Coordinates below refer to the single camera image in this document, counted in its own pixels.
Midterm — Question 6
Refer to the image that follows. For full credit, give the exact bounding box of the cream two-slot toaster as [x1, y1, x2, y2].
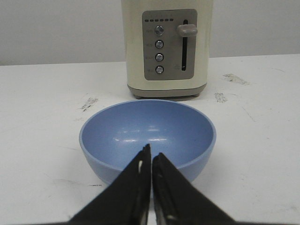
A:
[121, 0, 213, 98]

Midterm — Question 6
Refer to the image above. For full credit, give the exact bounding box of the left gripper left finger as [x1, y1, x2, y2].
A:
[69, 144, 150, 225]

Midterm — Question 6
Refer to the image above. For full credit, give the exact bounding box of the blue plastic bowl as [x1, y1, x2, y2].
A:
[79, 99, 217, 184]

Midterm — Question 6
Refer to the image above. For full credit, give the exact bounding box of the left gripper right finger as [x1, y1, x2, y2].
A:
[152, 153, 236, 225]

